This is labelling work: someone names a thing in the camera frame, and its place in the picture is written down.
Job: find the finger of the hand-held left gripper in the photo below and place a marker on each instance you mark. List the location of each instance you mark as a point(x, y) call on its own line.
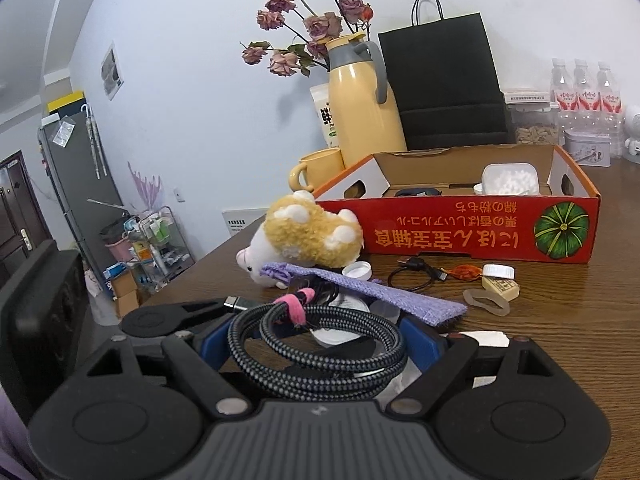
point(200, 312)

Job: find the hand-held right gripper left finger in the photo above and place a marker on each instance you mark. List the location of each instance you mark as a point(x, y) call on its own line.
point(212, 346)

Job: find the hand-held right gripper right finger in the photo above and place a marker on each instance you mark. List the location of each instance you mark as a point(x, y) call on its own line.
point(420, 340)

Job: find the purple cloth pouch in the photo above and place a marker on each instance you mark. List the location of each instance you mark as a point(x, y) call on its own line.
point(400, 300)

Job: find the white tissue pack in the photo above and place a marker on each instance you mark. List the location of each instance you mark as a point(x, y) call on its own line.
point(482, 338)

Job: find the white earbuds case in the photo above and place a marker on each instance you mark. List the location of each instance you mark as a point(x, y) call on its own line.
point(350, 306)

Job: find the large white bottle cap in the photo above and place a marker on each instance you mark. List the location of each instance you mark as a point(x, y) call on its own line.
point(357, 271)

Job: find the red cardboard box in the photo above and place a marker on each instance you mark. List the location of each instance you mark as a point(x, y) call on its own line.
point(450, 230)

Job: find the white and yellow plush hamster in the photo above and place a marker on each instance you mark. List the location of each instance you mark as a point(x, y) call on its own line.
point(310, 235)

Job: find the navy zip pouch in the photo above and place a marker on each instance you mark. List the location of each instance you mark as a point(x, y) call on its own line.
point(417, 191)

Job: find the translucent plastic box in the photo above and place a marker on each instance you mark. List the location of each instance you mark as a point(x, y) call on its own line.
point(510, 180)

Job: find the beige rubber band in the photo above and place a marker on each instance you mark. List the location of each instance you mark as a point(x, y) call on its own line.
point(470, 298)

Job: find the brown floor carton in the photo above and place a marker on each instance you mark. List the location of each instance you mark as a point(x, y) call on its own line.
point(125, 297)

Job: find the small red orange charm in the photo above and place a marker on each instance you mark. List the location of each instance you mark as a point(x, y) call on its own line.
point(467, 272)

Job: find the small beige block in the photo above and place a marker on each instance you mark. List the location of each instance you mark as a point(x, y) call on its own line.
point(500, 289)

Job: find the dark wooden door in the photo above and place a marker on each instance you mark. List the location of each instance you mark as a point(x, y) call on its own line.
point(17, 220)

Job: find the person's pink clothing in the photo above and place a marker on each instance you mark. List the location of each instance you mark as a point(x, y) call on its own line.
point(10, 440)

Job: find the grey refrigerator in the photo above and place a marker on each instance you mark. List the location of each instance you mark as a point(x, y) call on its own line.
point(75, 185)

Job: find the yellow mug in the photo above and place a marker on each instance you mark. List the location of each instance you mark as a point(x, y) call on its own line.
point(322, 165)

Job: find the yellow box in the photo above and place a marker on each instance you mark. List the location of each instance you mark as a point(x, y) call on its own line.
point(67, 101)

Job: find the clear jar of seeds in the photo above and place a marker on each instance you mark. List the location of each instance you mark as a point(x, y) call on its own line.
point(535, 135)

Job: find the yellow thermos jug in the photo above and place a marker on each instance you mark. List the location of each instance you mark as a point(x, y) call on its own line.
point(365, 110)

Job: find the grey tin box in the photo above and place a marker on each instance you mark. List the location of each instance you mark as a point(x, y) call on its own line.
point(587, 150)

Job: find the black paper bag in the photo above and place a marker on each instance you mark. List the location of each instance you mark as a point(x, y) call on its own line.
point(440, 80)

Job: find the flat white box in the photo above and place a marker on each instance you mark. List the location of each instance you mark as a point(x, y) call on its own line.
point(527, 97)

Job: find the white robot figure speaker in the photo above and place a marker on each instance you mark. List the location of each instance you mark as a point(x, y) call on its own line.
point(634, 130)

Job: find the dried pink rose bouquet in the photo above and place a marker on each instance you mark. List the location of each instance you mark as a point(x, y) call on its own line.
point(320, 25)

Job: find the purple wall sticker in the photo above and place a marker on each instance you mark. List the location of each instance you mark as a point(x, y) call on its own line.
point(147, 185)

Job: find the wall poster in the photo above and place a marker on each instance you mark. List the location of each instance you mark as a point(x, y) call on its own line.
point(111, 70)

